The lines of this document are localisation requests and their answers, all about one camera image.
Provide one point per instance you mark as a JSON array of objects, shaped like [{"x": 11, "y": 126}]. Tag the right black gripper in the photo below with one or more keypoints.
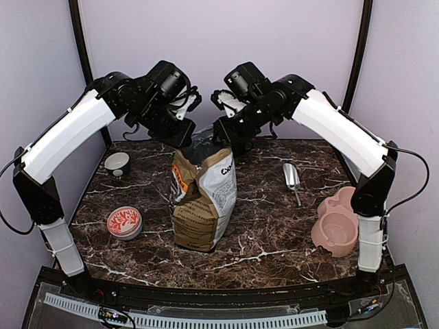
[{"x": 228, "y": 134}]

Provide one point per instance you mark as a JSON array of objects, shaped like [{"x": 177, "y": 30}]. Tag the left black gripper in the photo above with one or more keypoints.
[{"x": 182, "y": 137}]

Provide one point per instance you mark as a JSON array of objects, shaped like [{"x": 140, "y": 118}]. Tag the pet food bag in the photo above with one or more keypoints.
[{"x": 203, "y": 192}]

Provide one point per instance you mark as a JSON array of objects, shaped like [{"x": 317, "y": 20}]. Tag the pink double pet bowl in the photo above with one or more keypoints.
[{"x": 336, "y": 229}]

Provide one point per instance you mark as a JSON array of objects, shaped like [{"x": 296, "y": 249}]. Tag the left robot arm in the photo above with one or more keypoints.
[{"x": 158, "y": 101}]

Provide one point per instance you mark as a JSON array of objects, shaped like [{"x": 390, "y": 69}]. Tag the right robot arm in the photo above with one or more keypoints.
[{"x": 252, "y": 101}]

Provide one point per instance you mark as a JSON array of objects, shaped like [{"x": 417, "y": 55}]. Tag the white and dark ceramic bowl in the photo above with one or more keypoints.
[{"x": 118, "y": 164}]

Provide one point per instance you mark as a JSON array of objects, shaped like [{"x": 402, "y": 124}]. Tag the metal scoop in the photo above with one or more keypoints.
[{"x": 292, "y": 180}]

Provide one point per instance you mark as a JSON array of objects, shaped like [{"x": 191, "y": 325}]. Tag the red patterned round tin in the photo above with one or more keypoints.
[{"x": 125, "y": 223}]

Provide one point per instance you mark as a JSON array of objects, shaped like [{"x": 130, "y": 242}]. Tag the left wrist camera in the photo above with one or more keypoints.
[{"x": 192, "y": 103}]

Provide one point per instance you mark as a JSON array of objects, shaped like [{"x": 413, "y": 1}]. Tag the left black frame post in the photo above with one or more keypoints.
[{"x": 80, "y": 42}]

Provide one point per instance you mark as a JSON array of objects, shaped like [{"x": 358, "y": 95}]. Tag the black frame post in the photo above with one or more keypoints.
[
  {"x": 80, "y": 42},
  {"x": 360, "y": 48}
]

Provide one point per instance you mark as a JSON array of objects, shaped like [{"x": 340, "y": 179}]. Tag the right black frame post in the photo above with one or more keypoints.
[{"x": 360, "y": 48}]

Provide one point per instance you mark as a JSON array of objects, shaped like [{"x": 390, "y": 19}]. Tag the white slotted cable duct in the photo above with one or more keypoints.
[{"x": 183, "y": 317}]

